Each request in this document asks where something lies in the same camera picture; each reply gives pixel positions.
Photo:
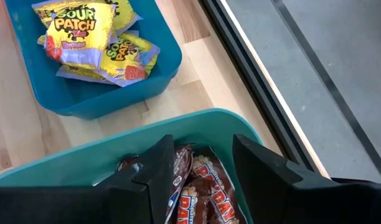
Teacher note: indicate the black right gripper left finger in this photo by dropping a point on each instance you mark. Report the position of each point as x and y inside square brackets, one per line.
[159, 168]

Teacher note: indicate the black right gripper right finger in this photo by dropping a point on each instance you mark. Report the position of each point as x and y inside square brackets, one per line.
[259, 174]

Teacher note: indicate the brown PayDay candy bar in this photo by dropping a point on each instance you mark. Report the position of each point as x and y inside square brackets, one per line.
[218, 199]
[187, 208]
[181, 168]

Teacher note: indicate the dark snack bag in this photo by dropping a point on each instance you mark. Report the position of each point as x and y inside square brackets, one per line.
[128, 163]

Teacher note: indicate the yellow Sour Patch candy pack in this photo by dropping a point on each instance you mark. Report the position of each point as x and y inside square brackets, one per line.
[125, 14]
[128, 59]
[80, 34]
[75, 74]

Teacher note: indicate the green plastic bin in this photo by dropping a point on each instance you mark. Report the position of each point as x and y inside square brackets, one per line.
[115, 146]

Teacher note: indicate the blue plastic bin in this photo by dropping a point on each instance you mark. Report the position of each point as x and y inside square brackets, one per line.
[84, 99]

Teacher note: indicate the black aluminium rig frame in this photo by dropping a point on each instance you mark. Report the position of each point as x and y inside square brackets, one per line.
[240, 62]

